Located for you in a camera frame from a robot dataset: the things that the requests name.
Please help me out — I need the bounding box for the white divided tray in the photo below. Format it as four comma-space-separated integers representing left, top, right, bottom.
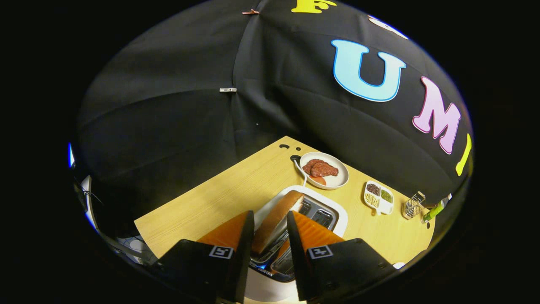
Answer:
364, 180, 394, 216

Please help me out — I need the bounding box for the brown meat steak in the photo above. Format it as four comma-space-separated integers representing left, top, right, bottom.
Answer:
302, 159, 339, 178

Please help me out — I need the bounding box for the white toaster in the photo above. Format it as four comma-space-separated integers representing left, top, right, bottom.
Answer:
245, 185, 349, 302

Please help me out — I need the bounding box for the green label plastic bottle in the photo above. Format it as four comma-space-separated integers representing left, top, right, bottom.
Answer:
422, 193, 453, 224

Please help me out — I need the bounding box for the white toaster cable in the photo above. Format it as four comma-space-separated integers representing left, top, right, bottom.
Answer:
293, 158, 308, 187

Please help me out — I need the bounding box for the beige round plate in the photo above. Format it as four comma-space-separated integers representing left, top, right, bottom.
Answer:
299, 152, 350, 190

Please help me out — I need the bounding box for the metal wire holder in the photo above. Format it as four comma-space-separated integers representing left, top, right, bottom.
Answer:
402, 191, 426, 220

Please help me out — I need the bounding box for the plain toast bread slice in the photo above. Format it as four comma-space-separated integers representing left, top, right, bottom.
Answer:
251, 190, 304, 255

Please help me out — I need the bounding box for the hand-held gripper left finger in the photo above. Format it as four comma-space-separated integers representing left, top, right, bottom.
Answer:
153, 210, 255, 304

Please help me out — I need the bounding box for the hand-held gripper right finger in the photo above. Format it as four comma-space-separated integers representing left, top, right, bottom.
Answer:
287, 210, 397, 301

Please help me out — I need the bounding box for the black backdrop cloth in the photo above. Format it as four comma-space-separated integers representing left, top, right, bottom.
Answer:
70, 0, 474, 237

